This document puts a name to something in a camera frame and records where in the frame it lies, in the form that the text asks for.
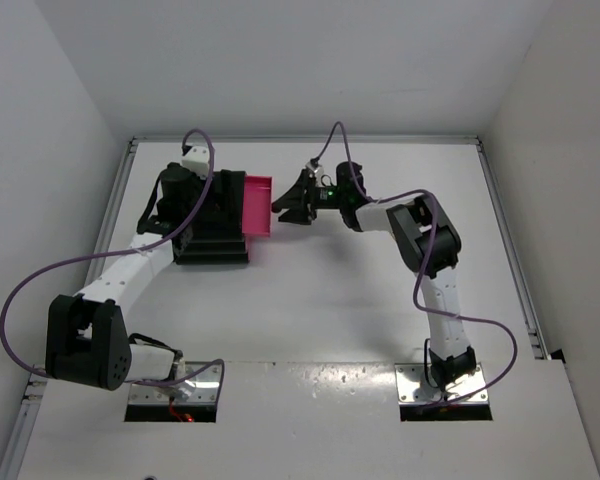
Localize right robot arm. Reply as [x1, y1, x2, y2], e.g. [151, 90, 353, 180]
[271, 161, 476, 391]

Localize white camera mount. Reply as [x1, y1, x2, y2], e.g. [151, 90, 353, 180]
[305, 158, 324, 182]
[180, 145, 210, 178]

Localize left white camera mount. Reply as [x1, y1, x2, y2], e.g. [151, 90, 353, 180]
[180, 145, 210, 178]

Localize black drawer cabinet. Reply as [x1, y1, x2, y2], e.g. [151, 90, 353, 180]
[173, 171, 247, 265]

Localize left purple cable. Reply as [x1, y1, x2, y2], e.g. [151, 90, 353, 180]
[0, 129, 226, 389]

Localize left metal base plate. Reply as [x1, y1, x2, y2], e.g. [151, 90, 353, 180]
[128, 362, 224, 407]

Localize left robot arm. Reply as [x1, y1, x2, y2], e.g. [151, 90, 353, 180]
[45, 162, 246, 391]

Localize pink top drawer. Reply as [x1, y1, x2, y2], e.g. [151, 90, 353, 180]
[242, 175, 272, 237]

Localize metal base plate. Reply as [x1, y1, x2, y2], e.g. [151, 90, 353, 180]
[395, 364, 489, 406]
[128, 362, 224, 407]

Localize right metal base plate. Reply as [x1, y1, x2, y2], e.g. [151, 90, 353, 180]
[395, 364, 489, 406]

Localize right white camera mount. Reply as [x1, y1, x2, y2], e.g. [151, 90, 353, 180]
[305, 158, 324, 182]

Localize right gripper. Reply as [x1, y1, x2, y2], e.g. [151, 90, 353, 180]
[275, 170, 349, 226]

